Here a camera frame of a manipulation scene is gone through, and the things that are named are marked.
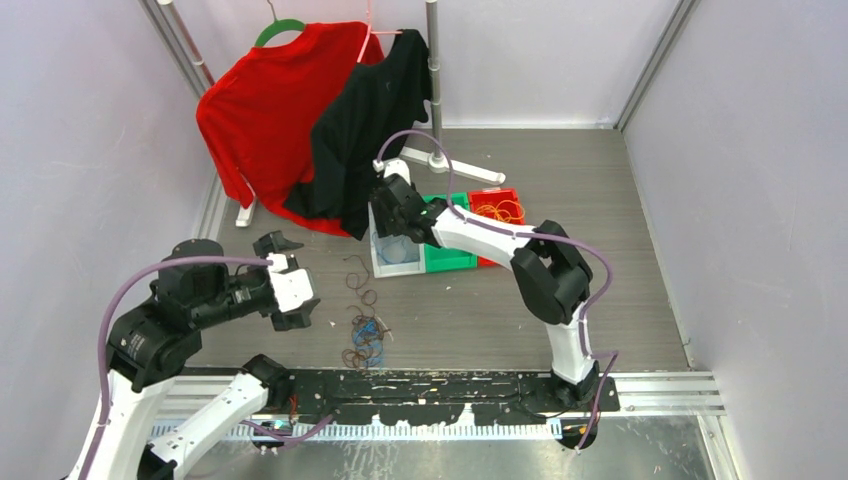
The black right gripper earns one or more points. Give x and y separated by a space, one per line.
381 216

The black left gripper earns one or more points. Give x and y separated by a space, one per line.
300 315

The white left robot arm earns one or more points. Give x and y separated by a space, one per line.
142 352

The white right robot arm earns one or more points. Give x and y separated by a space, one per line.
552 276

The white plastic bin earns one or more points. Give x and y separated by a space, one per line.
394 256

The white clothes rack stand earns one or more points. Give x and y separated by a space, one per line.
436 160

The green plastic bin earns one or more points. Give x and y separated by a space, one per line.
442 259

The black shirt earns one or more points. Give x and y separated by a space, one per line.
376 102

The red plastic bin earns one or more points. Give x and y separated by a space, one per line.
501 204

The red shirt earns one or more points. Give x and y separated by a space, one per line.
257 118

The pink clothes hanger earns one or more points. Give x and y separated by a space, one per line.
370 32

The green clothes hanger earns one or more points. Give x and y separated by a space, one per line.
277 27

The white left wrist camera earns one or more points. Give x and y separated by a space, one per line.
292 285

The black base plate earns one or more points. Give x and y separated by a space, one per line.
424 398

